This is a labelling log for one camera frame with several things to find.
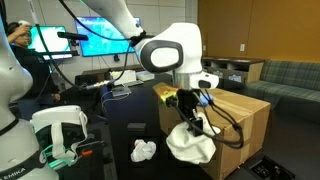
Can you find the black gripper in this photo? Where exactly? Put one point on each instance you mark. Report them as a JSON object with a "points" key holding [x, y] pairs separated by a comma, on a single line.
{"points": [[187, 104]]}

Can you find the blue sponge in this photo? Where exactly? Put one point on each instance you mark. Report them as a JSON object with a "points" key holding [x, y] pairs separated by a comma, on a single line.
{"points": [[204, 99]]}

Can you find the large white towel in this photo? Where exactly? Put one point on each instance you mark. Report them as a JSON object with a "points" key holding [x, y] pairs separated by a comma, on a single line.
{"points": [[189, 148]]}

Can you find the small white cloth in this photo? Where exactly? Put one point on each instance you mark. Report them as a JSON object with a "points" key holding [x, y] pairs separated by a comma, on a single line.
{"points": [[143, 150]]}

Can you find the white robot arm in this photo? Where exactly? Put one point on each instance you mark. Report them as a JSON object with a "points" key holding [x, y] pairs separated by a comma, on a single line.
{"points": [[177, 49]]}

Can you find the large cardboard box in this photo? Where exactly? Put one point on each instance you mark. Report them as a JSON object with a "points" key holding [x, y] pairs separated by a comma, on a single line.
{"points": [[236, 124]]}

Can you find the white box on desk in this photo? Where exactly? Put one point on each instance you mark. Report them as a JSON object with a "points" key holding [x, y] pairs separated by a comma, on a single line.
{"points": [[123, 77]]}

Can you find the wooden low cabinet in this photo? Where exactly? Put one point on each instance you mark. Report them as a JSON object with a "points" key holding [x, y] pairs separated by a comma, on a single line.
{"points": [[235, 69]]}

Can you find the green plaid sofa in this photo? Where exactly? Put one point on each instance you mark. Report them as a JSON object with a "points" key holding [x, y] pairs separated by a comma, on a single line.
{"points": [[286, 79]]}

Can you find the white VR headset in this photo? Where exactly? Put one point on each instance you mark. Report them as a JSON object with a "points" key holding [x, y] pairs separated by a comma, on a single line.
{"points": [[55, 117]]}

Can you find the person in black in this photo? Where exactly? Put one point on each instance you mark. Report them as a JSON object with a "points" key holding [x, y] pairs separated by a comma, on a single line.
{"points": [[43, 93]]}

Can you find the right wall monitor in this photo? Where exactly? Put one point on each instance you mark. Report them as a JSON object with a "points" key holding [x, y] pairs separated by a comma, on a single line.
{"points": [[103, 37]]}

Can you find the wall monitor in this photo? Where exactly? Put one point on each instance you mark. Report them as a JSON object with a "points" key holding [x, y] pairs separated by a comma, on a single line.
{"points": [[103, 37], [50, 35]]}

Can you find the black camera on stand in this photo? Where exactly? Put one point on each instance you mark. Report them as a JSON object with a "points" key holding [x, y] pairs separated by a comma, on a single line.
{"points": [[72, 36]]}

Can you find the left wall monitor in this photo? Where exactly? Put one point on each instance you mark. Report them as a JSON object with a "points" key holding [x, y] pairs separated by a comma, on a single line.
{"points": [[50, 35]]}

